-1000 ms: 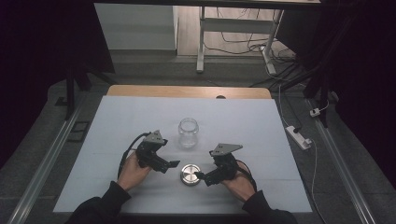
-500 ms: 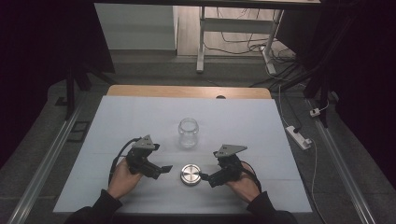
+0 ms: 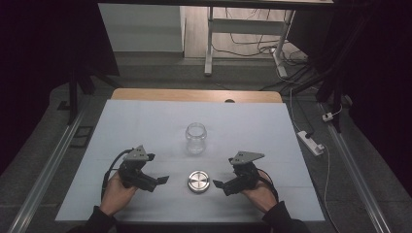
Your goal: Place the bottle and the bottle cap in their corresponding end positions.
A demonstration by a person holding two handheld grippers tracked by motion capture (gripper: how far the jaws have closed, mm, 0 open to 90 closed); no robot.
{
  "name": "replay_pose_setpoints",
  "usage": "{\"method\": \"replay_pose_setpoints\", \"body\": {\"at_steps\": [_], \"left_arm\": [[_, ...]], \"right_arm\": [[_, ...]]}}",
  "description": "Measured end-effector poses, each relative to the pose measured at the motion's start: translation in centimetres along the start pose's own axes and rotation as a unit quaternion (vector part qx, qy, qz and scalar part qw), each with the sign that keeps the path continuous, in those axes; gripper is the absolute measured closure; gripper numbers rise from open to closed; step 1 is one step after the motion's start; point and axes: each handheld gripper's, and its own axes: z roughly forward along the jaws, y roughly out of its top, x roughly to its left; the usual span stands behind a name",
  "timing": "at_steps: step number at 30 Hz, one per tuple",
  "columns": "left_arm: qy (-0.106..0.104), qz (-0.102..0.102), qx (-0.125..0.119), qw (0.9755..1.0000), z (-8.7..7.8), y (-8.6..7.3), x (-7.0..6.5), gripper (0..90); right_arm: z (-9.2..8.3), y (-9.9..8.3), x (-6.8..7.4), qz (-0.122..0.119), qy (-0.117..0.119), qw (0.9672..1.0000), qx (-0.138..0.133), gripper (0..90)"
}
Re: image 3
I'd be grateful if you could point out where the person's right hand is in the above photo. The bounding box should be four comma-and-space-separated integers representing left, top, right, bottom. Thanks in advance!
240, 170, 278, 214

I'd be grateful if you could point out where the tangle of black floor cables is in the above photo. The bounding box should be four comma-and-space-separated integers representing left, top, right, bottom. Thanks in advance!
212, 8, 320, 92

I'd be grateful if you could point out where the dark curtain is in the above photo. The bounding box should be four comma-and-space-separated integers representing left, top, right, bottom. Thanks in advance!
0, 0, 120, 176
288, 0, 412, 195

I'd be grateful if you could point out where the aluminium floor rail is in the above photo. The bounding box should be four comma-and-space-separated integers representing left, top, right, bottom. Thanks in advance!
319, 102, 392, 233
8, 106, 88, 233

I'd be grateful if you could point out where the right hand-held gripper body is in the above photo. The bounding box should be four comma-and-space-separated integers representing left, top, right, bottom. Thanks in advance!
224, 150, 265, 197

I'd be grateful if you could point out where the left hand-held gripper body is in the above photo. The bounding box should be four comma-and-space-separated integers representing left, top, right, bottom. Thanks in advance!
117, 145, 159, 192

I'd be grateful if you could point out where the white power strip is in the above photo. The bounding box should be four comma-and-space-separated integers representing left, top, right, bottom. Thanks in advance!
296, 130, 326, 157

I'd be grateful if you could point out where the clear glass jar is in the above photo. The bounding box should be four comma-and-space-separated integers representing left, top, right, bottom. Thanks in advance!
185, 121, 208, 155

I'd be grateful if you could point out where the wooden table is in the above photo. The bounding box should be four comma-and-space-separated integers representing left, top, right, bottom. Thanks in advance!
111, 87, 284, 104

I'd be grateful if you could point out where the white desk frame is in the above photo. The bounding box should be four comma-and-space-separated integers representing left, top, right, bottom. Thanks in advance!
203, 6, 297, 79

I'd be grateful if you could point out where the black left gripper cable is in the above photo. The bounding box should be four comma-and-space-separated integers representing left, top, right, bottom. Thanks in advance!
100, 148, 134, 202

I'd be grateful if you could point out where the round silver metal lid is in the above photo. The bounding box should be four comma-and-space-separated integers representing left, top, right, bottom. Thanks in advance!
187, 170, 211, 194

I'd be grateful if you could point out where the person's left hand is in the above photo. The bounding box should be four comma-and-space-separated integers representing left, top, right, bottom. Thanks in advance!
99, 170, 140, 217

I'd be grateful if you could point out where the black metal stand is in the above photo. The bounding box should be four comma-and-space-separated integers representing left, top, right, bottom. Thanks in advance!
280, 61, 346, 134
57, 62, 121, 126

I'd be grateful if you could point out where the black floor plate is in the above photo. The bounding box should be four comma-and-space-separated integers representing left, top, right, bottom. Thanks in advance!
69, 125, 95, 150

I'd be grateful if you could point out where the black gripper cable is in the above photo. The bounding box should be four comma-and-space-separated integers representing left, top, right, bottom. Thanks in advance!
100, 148, 134, 202
257, 168, 280, 203

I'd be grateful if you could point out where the thin white cable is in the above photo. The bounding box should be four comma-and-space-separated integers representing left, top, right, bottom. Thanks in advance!
289, 86, 341, 233

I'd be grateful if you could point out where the white table mat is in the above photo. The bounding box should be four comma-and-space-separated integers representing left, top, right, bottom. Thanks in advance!
55, 99, 326, 224

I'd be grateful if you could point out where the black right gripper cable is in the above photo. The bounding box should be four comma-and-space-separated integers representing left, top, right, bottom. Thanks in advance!
257, 168, 280, 203

